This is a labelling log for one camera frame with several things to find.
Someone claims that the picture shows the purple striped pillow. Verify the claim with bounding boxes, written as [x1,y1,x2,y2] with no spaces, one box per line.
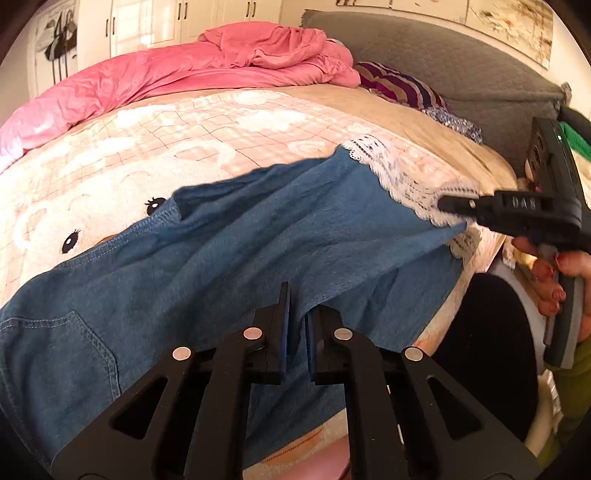
[353,61,448,110]

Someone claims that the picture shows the grey quilted headboard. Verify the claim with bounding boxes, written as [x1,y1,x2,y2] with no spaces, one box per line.
[301,10,566,175]

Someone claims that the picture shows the right hand red nails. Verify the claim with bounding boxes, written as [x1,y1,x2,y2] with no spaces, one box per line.
[512,237,591,343]

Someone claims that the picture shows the floral wall painting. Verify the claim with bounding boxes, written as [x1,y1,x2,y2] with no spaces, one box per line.
[335,0,554,68]

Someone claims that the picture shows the blue denim pants lace hem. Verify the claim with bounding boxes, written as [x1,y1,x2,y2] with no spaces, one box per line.
[1,136,466,466]

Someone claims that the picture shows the pink duvet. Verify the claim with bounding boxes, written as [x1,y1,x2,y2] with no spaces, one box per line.
[1,21,361,169]

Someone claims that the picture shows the blue floral cloth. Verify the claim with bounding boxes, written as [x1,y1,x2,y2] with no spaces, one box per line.
[422,106,483,145]

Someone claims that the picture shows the hanging clothes on door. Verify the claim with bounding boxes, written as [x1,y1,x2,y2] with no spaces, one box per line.
[44,7,77,84]

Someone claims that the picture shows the white wardrobe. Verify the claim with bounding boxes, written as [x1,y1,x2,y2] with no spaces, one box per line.
[77,0,281,70]

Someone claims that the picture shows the peach bear pattern blanket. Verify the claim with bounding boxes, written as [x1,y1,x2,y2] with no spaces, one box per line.
[0,87,509,480]

